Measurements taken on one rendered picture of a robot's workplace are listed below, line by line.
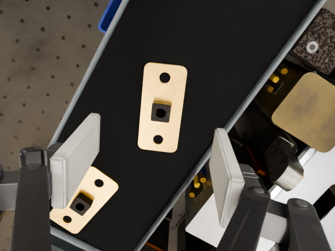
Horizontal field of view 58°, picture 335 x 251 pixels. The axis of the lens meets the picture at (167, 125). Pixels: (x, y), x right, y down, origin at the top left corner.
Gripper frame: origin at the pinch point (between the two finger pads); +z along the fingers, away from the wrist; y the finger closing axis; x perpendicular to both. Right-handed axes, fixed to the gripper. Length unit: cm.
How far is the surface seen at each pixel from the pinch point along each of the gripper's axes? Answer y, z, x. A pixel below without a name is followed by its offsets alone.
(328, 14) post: 15.3, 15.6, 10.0
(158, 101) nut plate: -0.4, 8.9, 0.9
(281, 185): 15.3, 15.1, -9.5
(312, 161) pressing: 23.6, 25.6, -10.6
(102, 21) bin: -14.9, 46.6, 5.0
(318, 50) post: 15.3, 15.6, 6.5
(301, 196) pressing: 23.7, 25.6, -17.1
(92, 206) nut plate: -6.2, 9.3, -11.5
